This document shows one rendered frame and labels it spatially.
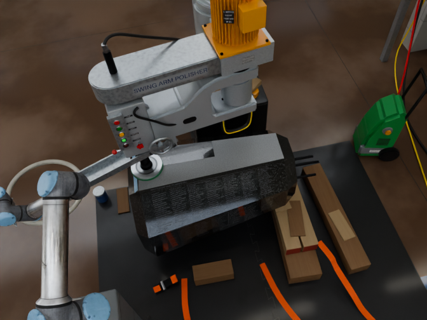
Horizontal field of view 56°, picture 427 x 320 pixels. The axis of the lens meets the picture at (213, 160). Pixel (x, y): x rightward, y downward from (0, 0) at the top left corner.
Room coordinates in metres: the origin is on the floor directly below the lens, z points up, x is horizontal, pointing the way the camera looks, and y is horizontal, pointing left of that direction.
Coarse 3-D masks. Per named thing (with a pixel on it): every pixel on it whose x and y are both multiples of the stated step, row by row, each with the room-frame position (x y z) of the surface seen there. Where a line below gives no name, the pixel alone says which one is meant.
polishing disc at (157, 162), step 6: (150, 156) 1.61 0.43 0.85; (156, 156) 1.61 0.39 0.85; (156, 162) 1.56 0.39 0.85; (132, 168) 1.53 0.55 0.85; (138, 168) 1.52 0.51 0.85; (156, 168) 1.51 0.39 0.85; (138, 174) 1.48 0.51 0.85; (144, 174) 1.47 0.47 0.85; (150, 174) 1.47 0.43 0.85; (156, 174) 1.46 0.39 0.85
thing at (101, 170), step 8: (168, 144) 1.53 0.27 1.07; (120, 152) 1.55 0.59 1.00; (144, 152) 1.49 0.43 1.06; (104, 160) 1.52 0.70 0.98; (112, 160) 1.53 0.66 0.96; (120, 160) 1.52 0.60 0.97; (128, 160) 1.47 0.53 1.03; (136, 160) 1.47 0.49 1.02; (88, 168) 1.49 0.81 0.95; (96, 168) 1.51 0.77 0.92; (104, 168) 1.49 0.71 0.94; (112, 168) 1.44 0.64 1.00; (120, 168) 1.44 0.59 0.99; (88, 176) 1.46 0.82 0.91; (96, 176) 1.45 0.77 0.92; (104, 176) 1.41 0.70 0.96
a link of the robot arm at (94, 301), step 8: (88, 296) 0.58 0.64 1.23; (96, 296) 0.58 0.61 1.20; (80, 304) 0.54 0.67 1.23; (88, 304) 0.54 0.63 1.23; (96, 304) 0.54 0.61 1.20; (104, 304) 0.55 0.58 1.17; (80, 312) 0.50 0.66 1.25; (88, 312) 0.50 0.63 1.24; (96, 312) 0.51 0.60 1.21; (104, 312) 0.51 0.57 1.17
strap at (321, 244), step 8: (328, 256) 1.01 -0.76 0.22; (264, 264) 1.07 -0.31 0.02; (336, 264) 0.97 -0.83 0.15; (264, 272) 1.00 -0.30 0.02; (336, 272) 0.91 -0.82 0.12; (184, 280) 1.01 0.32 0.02; (272, 280) 0.94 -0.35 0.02; (344, 280) 0.85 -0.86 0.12; (184, 288) 0.94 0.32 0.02; (272, 288) 0.88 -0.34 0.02; (352, 288) 0.79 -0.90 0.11; (184, 296) 0.89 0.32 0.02; (280, 296) 0.81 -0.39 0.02; (352, 296) 0.75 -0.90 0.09; (184, 304) 0.83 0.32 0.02; (360, 304) 0.69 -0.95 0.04; (184, 312) 0.77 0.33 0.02; (288, 312) 0.69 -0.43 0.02; (368, 312) 0.64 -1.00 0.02
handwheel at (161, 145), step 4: (156, 140) 1.41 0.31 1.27; (160, 140) 1.46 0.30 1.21; (168, 140) 1.43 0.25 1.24; (172, 140) 1.44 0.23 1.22; (152, 144) 1.40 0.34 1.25; (160, 144) 1.42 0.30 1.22; (164, 144) 1.43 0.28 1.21; (172, 144) 1.43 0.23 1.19; (160, 148) 1.41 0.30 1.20; (164, 148) 1.41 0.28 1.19; (168, 148) 1.43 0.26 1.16; (152, 152) 1.40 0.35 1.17; (156, 152) 1.41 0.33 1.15; (160, 152) 1.42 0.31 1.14; (164, 152) 1.42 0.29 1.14
